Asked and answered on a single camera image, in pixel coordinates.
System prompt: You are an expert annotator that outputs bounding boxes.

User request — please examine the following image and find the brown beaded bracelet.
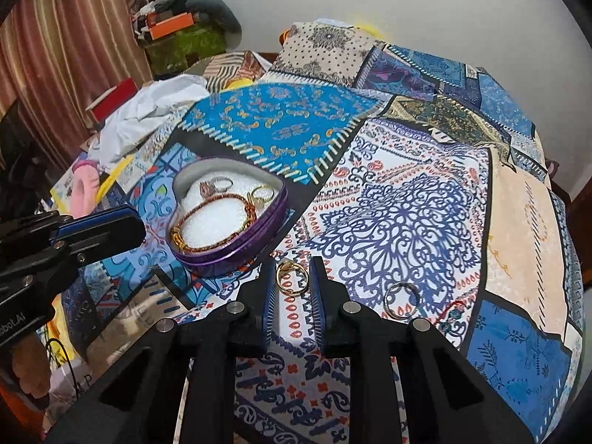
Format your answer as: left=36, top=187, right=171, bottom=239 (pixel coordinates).
left=170, top=193, right=258, bottom=253

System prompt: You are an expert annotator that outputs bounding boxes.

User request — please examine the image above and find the thin gold ring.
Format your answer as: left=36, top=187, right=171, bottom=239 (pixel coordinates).
left=247, top=184, right=275, bottom=209

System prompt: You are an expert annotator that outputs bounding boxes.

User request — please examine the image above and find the striped beige orange cloth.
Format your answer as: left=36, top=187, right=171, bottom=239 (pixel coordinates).
left=194, top=50, right=275, bottom=94

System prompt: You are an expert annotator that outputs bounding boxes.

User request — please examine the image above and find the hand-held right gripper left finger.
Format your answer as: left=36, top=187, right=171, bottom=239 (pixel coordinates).
left=44, top=256, right=278, bottom=444

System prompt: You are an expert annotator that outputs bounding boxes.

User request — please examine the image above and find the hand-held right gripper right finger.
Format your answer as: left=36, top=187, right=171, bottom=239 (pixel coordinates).
left=309, top=256, right=551, bottom=444

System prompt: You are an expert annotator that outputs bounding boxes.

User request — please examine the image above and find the purple heart-shaped tin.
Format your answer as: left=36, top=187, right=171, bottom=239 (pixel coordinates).
left=165, top=157, right=290, bottom=281

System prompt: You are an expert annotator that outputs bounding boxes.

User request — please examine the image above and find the striped brown curtain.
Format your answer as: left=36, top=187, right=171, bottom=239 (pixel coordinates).
left=0, top=0, right=154, bottom=173

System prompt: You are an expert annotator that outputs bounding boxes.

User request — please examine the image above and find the red box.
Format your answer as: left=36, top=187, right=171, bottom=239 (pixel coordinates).
left=87, top=78, right=140, bottom=127

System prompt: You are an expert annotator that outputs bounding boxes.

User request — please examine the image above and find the orange box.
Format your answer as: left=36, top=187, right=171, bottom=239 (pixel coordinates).
left=146, top=11, right=195, bottom=41

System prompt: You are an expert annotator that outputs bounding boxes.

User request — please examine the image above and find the thin black cable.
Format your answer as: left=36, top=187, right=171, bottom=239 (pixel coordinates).
left=45, top=337, right=83, bottom=408

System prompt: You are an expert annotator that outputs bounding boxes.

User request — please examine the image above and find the gold chain bracelet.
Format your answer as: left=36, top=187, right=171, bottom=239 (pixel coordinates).
left=169, top=228, right=192, bottom=252

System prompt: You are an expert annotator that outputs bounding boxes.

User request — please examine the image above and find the white crumpled cloth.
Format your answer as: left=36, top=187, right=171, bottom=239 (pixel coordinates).
left=88, top=74, right=210, bottom=164

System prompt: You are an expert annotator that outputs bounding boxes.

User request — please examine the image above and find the grey garment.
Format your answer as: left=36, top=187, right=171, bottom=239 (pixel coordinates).
left=187, top=0, right=244, bottom=36

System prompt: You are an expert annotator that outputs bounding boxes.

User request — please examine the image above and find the person's left hand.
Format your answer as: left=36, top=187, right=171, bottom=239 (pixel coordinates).
left=11, top=332, right=53, bottom=401

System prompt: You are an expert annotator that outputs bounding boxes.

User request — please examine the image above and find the gold knot ring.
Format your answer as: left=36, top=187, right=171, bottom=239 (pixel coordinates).
left=276, top=260, right=312, bottom=297

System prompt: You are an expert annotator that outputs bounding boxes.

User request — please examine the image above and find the pink plush toy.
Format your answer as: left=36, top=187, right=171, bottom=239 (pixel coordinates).
left=68, top=159, right=103, bottom=214

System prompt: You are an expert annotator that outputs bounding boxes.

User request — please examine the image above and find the blue patchwork blanket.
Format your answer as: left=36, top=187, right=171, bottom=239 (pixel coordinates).
left=46, top=21, right=589, bottom=444

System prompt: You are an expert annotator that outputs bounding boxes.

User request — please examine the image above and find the yellow cloth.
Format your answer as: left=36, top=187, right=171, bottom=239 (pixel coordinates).
left=94, top=156, right=136, bottom=205

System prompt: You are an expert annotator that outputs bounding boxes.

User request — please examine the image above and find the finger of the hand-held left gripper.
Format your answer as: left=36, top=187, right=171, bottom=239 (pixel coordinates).
left=54, top=219, right=146, bottom=263
left=50, top=205, right=139, bottom=241

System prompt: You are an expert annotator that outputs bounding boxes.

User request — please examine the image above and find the plain silver ring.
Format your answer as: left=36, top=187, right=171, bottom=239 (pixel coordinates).
left=382, top=282, right=420, bottom=320

